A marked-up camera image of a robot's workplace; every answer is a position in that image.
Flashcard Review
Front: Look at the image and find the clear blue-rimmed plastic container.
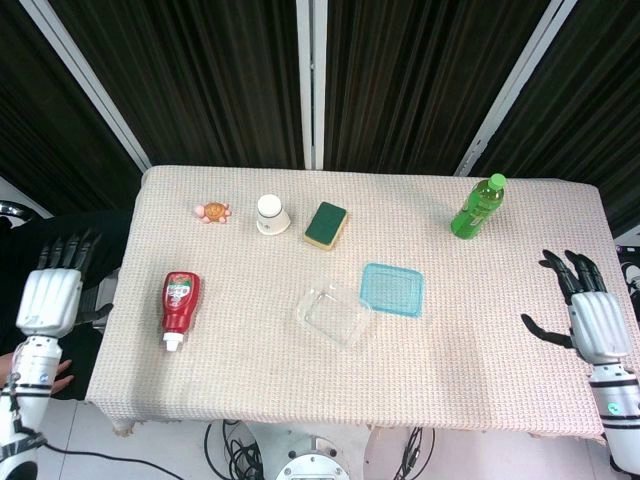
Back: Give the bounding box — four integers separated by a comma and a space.
359, 262, 426, 319

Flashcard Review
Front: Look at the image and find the grey chair frame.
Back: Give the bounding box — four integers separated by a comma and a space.
79, 269, 122, 331

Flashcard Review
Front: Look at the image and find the red ketchup squeeze bottle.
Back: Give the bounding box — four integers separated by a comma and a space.
161, 271, 202, 353

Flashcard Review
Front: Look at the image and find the white paper cup upside down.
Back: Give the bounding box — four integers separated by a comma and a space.
255, 194, 292, 236

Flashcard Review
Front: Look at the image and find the green drink bottle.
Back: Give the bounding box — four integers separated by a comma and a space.
450, 172, 509, 240

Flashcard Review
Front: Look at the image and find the black pleated curtain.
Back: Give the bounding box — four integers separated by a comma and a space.
0, 0, 640, 236

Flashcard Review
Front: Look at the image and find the green yellow scrub sponge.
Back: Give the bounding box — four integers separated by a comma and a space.
302, 200, 350, 251

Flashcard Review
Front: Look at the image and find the chrome chair part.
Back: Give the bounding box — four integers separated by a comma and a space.
0, 199, 32, 221

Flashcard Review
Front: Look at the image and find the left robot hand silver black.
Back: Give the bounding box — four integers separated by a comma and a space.
15, 230, 114, 338

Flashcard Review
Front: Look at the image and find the orange pink turtle toy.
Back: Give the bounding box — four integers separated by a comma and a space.
194, 200, 234, 225

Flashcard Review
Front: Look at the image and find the person bare hand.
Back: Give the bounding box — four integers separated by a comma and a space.
0, 352, 74, 399

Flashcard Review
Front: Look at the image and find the white frame post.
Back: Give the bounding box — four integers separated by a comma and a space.
19, 0, 151, 169
454, 0, 566, 176
295, 0, 329, 170

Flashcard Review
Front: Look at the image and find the beige waffle tablecloth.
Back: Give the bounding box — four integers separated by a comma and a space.
84, 164, 619, 445

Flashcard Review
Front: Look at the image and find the robot torso base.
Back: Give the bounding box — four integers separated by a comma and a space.
244, 421, 374, 480

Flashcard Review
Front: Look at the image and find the dark equipment with white part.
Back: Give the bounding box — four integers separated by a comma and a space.
615, 239, 640, 314

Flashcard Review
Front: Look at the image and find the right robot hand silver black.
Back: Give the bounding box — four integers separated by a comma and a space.
520, 249, 634, 366

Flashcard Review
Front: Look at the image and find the person in black clothing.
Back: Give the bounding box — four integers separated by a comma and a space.
0, 209, 134, 401

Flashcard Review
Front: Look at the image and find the black floor cable bundle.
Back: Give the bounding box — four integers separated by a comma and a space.
204, 419, 262, 480
394, 427, 437, 480

